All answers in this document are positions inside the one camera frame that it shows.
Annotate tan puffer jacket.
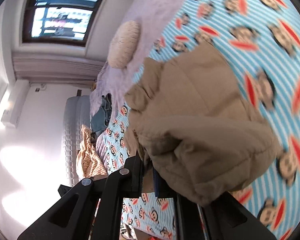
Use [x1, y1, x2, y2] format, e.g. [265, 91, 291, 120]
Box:
[124, 42, 283, 206]

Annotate yellow striped garment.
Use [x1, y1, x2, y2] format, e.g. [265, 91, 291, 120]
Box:
[76, 125, 108, 180]

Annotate dark blue jeans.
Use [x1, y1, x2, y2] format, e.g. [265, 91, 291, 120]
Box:
[90, 93, 112, 137]

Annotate grey upholstered headboard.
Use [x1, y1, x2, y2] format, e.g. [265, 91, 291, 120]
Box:
[62, 95, 90, 186]

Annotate grey pleated curtain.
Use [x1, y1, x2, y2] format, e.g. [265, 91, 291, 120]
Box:
[12, 53, 105, 87]

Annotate cream round knit pillow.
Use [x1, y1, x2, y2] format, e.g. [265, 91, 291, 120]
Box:
[107, 21, 140, 69]

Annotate blue striped monkey blanket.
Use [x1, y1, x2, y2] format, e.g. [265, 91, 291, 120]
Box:
[102, 0, 300, 239]

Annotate dark framed window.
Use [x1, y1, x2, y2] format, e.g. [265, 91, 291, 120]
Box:
[22, 0, 103, 47]

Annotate lavender bed sheet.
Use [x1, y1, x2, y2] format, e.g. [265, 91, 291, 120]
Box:
[90, 0, 185, 118]

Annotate white wall air conditioner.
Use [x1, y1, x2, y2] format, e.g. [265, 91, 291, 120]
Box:
[1, 79, 30, 128]

